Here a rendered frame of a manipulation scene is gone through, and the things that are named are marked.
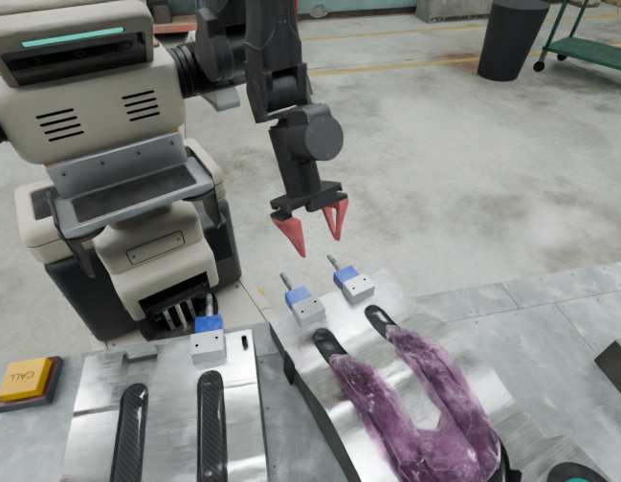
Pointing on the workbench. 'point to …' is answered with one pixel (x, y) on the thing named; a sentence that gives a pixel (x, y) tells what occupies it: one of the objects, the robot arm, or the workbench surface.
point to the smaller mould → (618, 365)
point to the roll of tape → (570, 473)
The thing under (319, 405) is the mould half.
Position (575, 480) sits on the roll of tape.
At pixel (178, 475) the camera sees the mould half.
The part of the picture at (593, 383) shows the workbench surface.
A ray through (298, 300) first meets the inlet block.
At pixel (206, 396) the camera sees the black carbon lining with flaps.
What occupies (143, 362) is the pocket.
